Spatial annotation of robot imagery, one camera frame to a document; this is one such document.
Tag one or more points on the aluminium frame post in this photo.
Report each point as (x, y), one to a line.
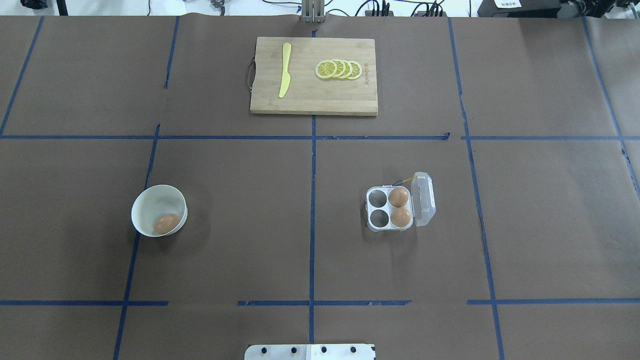
(313, 11)

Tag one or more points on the bamboo cutting board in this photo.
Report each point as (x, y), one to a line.
(307, 94)

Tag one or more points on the brown egg from bowl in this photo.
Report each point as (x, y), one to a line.
(166, 223)

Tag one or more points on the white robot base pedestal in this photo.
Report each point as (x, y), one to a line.
(327, 351)

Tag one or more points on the white ceramic bowl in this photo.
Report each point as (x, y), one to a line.
(154, 202)

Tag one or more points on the brown egg lower slot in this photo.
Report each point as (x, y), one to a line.
(401, 217)

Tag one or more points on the yellow plastic knife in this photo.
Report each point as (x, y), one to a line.
(285, 70)

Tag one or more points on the lemon slice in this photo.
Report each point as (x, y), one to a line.
(339, 66)
(326, 69)
(345, 69)
(355, 70)

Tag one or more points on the clear plastic egg box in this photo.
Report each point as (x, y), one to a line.
(421, 203)

